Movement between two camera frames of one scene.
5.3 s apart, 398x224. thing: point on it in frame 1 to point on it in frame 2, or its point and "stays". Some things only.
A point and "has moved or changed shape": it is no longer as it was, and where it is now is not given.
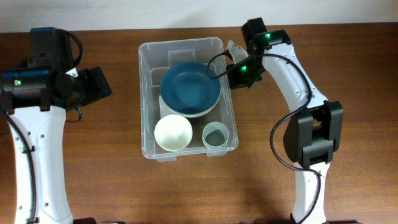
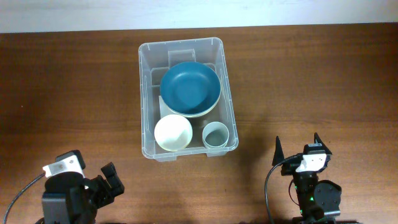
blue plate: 187,89 stays
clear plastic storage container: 183,109 stays
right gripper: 234,80 to 290,167
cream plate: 191,116 has moved or changed shape
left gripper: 98,88 to 107,195
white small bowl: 173,132 stays
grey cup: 215,135 stays
